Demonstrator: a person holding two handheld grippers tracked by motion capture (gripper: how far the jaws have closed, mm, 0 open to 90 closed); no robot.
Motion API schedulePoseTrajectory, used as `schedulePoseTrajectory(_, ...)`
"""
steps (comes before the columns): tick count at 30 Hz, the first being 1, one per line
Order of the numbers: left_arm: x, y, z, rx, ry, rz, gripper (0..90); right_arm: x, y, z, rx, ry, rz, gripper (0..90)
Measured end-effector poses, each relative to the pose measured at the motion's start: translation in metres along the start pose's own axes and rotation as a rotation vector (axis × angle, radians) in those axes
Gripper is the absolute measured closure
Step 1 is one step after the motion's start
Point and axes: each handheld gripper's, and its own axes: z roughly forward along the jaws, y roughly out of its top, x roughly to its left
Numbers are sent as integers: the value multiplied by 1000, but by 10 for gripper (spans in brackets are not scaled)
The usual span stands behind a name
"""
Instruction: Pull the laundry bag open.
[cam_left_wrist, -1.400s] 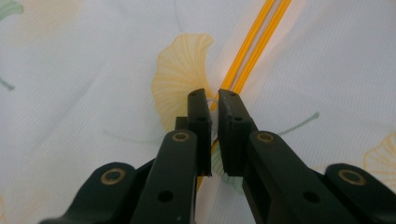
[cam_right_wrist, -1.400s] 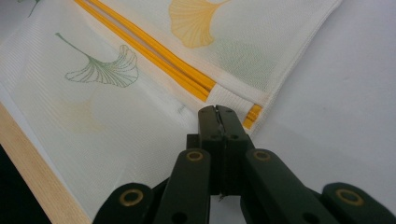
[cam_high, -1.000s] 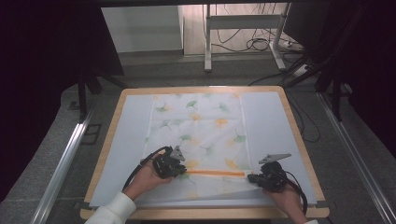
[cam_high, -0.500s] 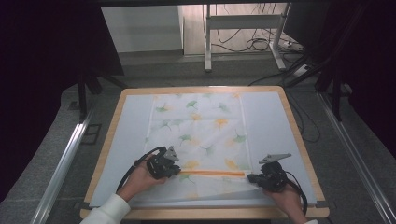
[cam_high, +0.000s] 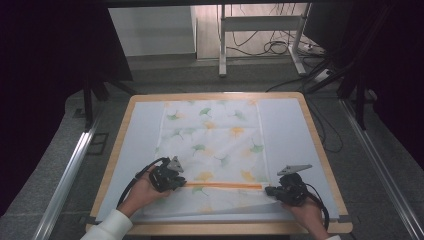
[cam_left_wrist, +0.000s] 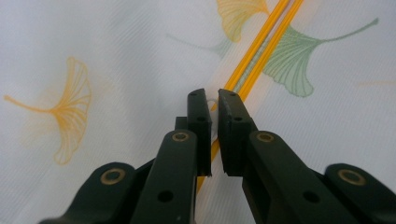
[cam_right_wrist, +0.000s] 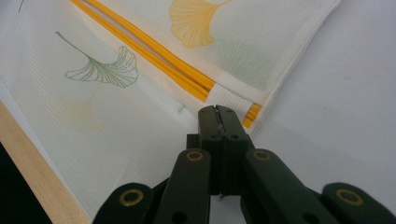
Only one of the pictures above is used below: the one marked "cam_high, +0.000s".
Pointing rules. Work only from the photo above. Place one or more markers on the dark curtain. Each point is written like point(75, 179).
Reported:
point(403, 83)
point(43, 83)

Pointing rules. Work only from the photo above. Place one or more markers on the person's left hand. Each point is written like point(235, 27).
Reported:
point(141, 193)

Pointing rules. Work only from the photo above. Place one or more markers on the aluminium rail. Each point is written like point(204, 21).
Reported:
point(380, 166)
point(66, 180)

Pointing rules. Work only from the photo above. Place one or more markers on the white table mat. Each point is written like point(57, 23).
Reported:
point(286, 133)

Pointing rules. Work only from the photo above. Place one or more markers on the black metal stand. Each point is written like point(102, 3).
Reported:
point(360, 100)
point(88, 106)

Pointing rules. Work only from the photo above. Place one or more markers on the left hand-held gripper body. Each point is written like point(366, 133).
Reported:
point(164, 176)

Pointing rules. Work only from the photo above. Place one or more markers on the white power strip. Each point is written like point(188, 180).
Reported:
point(322, 76)

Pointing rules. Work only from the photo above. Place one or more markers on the white metal desk frame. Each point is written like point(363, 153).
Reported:
point(260, 23)

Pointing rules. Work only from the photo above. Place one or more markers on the white cabinet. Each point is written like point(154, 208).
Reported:
point(153, 31)

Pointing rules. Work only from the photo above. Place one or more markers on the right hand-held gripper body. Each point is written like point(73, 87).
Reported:
point(293, 191)

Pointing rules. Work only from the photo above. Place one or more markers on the person's right hand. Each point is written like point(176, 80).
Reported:
point(308, 213)

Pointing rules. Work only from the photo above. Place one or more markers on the white leaf-print mesh laundry bag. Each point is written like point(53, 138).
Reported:
point(213, 143)

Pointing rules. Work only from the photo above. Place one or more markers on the wooden table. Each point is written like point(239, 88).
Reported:
point(113, 160)

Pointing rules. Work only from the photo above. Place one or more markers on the dark floor outlet plate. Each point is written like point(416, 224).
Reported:
point(97, 144)

